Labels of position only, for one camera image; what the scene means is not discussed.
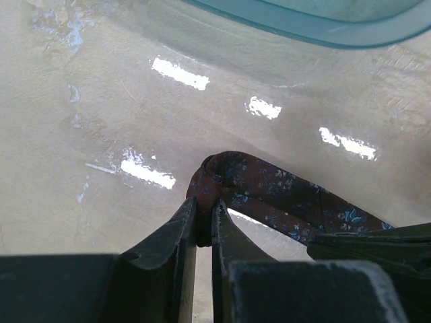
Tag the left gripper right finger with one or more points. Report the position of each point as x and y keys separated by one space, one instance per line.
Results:
x=235 y=288

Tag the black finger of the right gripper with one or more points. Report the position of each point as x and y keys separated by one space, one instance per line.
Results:
x=403 y=253

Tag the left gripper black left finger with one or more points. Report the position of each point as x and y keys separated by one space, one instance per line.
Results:
x=154 y=280

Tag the dark patterned necktie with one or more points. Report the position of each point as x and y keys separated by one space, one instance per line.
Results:
x=274 y=197

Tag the teal transparent container lid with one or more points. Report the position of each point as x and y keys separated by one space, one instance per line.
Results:
x=406 y=24

